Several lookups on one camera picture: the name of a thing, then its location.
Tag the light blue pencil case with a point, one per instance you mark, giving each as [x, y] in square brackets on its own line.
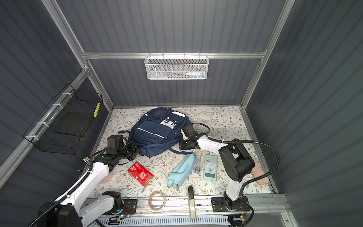
[178, 176]

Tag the clear tape roll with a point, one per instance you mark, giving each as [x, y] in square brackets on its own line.
[157, 201]

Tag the pink glasses case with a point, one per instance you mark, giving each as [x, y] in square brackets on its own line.
[257, 171]

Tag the light blue calculator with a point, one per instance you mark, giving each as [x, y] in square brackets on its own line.
[210, 168]

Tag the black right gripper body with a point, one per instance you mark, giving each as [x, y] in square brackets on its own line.
[185, 140]

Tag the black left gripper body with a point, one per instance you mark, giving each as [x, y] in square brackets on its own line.
[130, 150]

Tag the navy blue backpack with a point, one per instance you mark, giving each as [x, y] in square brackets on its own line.
[157, 131]

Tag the black beige box cutter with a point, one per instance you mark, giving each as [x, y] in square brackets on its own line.
[191, 203]

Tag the colored pencils in cup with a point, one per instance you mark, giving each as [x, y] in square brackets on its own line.
[88, 162]

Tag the floral table mat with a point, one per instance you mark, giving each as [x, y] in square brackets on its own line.
[226, 123]

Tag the yellow tag on black basket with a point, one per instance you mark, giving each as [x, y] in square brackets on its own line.
[96, 110]

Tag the blue pens in clear pack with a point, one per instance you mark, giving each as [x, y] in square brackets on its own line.
[198, 165]

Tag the white wire mesh basket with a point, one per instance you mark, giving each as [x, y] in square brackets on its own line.
[155, 64]

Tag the red gold tin box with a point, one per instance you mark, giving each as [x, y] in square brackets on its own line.
[141, 174]

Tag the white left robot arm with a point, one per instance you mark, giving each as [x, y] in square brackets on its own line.
[67, 210]

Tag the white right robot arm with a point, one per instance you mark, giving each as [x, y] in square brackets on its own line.
[237, 163]

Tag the black wire mesh basket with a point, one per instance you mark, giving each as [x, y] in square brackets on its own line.
[66, 124]

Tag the markers in white basket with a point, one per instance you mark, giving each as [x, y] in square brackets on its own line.
[191, 75]

